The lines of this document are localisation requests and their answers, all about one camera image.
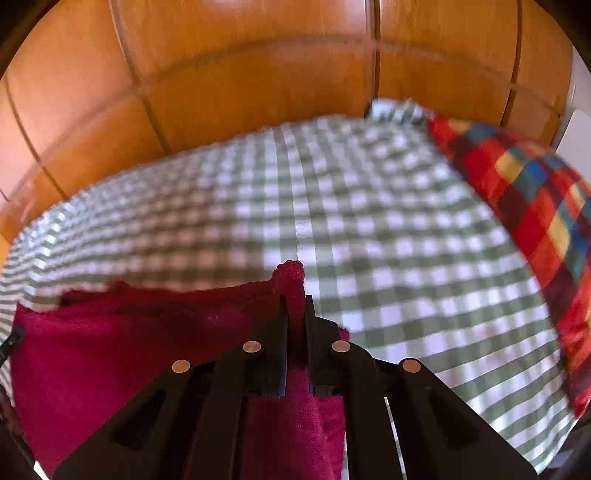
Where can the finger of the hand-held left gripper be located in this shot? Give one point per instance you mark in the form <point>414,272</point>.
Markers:
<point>10,346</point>

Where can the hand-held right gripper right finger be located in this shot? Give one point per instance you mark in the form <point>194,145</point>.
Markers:
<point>318,350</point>

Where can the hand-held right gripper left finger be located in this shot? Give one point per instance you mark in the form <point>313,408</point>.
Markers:
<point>270,350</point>

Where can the dark red velvet garment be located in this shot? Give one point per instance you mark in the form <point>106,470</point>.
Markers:
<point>138,350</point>

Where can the green checkered bed sheet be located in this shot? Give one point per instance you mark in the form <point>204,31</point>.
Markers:
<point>369,249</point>

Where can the multicolour plaid pillow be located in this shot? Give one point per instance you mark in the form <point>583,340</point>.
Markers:
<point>531,203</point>

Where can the white board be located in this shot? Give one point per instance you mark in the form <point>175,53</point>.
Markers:
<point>575,134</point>

